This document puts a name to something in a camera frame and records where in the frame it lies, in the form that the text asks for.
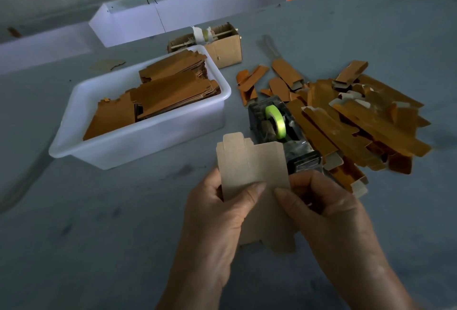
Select black tape dispenser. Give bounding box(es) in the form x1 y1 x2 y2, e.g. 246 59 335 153
248 97 324 175

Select white plastic bin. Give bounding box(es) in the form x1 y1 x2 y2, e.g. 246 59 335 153
49 45 233 170

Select green tape roll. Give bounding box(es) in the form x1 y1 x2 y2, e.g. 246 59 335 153
265 104 287 140

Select person's left forearm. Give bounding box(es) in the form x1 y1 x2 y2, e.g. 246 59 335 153
156 272 228 310

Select small cardboard box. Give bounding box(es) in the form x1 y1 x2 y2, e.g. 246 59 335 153
167 22 243 70

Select person's right hand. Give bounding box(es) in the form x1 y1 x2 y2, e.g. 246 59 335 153
275 170 397 293

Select person's left hand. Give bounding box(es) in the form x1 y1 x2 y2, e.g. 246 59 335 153
179 167 267 289

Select person's right forearm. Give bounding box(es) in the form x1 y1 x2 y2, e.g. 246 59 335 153
336 278 418 310

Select pile of gold boxes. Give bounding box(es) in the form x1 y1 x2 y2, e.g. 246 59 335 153
236 58 432 198

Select gold cartons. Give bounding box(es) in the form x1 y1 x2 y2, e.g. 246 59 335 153
83 49 221 141

